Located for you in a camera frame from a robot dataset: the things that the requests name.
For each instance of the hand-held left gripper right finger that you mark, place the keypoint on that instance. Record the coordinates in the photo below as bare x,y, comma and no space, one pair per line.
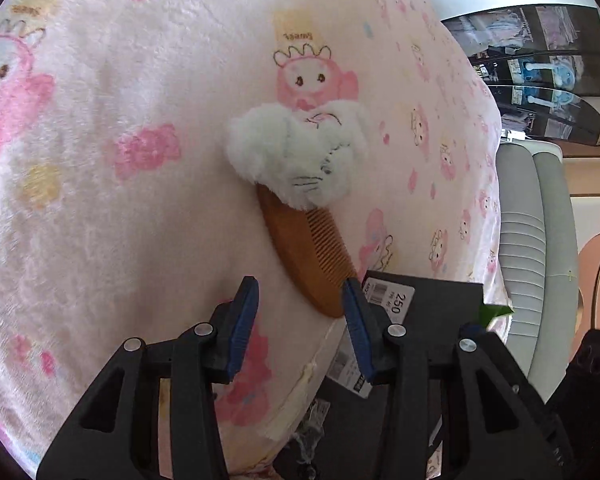
357,330

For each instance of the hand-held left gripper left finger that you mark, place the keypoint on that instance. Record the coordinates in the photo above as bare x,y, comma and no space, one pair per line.
242,320

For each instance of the black cardboard box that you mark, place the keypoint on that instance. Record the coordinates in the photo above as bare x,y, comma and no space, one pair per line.
440,305

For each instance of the brown wooden comb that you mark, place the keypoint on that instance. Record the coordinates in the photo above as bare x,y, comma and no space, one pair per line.
300,250

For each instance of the white plush cat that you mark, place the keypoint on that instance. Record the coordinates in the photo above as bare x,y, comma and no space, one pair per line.
290,155

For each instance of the clear plastic wrapper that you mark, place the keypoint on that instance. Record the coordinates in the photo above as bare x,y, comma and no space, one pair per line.
312,430

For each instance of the green packet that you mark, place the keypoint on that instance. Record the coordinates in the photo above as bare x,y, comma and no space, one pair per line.
495,312

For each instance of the grey padded chair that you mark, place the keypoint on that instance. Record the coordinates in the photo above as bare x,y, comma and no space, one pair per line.
530,240

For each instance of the pink cartoon printed blanket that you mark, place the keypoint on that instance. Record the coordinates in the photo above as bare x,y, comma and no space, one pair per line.
130,160

